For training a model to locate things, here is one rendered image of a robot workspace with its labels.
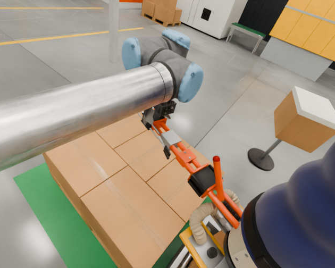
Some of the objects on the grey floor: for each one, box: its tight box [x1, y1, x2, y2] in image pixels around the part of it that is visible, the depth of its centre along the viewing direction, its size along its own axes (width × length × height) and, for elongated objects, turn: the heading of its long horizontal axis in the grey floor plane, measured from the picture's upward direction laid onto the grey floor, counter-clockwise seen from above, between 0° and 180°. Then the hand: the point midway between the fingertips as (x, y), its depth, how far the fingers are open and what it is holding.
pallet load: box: [141, 0, 182, 27], centre depth 652 cm, size 121×102×90 cm
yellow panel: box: [259, 0, 335, 81], centre depth 558 cm, size 222×91×248 cm, turn 41°
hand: (153, 119), depth 79 cm, fingers closed on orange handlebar, 9 cm apart
